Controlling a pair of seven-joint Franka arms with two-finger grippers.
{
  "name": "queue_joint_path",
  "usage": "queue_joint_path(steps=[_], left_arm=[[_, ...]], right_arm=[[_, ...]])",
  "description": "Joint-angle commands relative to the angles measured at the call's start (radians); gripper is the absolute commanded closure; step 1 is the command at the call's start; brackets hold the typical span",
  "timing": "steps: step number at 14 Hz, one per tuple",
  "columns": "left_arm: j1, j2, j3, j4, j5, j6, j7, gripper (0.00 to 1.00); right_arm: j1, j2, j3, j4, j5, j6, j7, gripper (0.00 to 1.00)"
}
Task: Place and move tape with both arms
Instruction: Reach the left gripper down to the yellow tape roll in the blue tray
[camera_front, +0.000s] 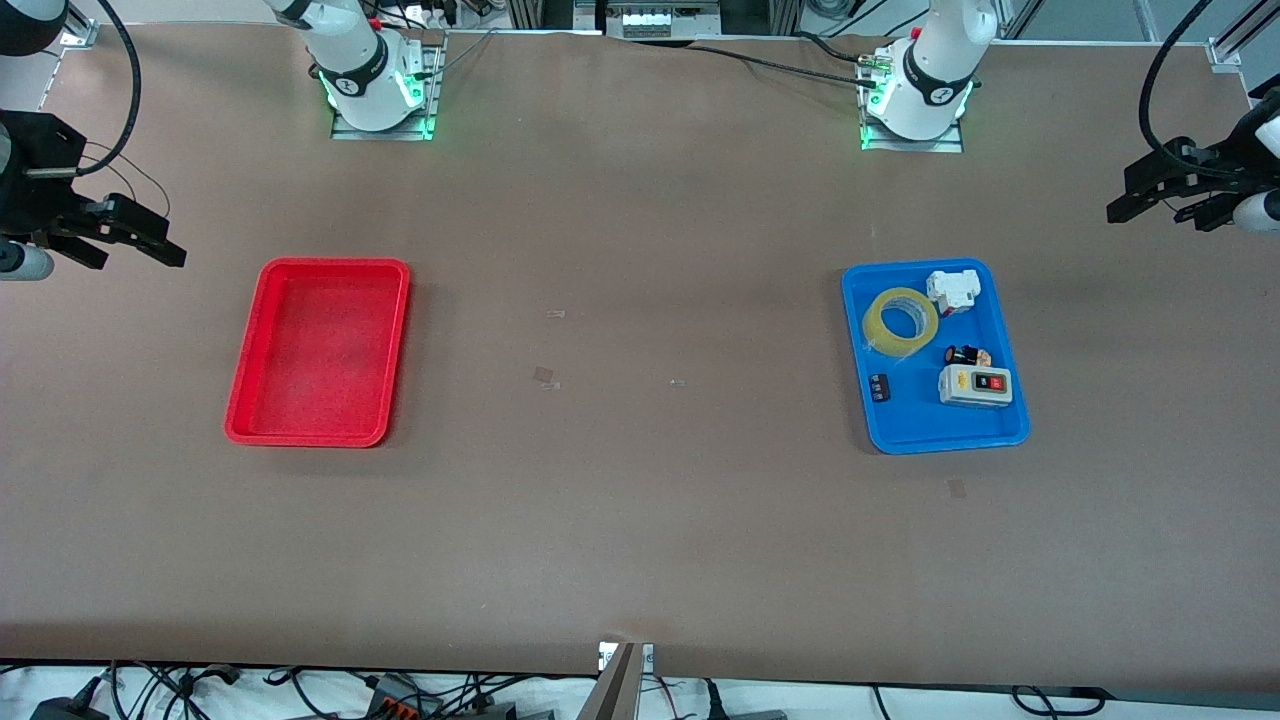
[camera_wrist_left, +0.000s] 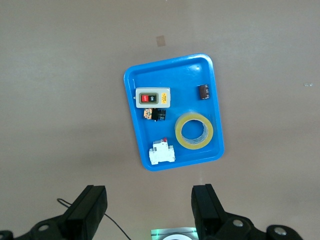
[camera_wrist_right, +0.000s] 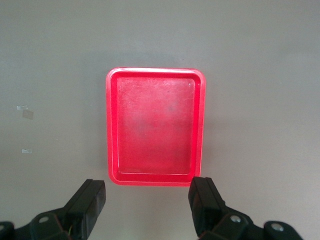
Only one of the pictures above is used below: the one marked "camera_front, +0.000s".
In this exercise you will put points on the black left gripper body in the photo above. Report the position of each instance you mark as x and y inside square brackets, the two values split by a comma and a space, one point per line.
[1196, 171]

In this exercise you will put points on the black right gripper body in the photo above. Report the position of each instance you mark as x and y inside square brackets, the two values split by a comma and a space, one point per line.
[36, 185]

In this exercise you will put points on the yellow tape roll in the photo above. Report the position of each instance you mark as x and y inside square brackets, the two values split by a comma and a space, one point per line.
[872, 335]

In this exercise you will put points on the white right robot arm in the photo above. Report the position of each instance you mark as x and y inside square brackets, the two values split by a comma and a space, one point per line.
[360, 60]

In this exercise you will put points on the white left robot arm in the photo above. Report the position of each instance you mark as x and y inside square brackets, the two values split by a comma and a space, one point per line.
[940, 60]

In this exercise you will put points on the red plastic tray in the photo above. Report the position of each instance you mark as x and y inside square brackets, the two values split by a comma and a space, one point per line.
[320, 350]

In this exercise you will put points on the white connector block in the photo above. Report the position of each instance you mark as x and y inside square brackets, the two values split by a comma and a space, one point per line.
[952, 288]

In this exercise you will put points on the blue plastic tray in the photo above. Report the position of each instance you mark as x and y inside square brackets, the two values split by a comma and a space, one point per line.
[920, 425]

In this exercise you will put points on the small black terminal block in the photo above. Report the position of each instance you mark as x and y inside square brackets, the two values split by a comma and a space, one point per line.
[879, 388]

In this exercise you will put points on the black power adapter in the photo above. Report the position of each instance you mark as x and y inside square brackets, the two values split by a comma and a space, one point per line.
[65, 710]

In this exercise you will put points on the white power strip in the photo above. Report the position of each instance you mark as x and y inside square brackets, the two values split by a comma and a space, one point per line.
[660, 20]

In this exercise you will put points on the orange connector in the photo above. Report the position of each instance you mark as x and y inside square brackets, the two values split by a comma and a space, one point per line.
[395, 702]

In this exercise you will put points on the black plug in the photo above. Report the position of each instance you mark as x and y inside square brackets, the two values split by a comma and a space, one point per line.
[745, 714]

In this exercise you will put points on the aluminium frame profile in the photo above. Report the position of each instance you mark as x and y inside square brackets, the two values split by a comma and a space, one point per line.
[1245, 25]

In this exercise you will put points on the metal corner bracket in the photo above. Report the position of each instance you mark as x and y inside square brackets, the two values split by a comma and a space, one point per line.
[80, 35]

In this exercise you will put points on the grey switch box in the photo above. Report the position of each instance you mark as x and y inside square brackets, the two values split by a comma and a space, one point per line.
[960, 392]

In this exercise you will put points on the aluminium post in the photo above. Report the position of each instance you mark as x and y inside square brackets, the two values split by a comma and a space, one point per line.
[610, 695]

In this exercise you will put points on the metal bracket plate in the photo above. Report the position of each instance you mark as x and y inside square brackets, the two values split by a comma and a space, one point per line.
[647, 657]

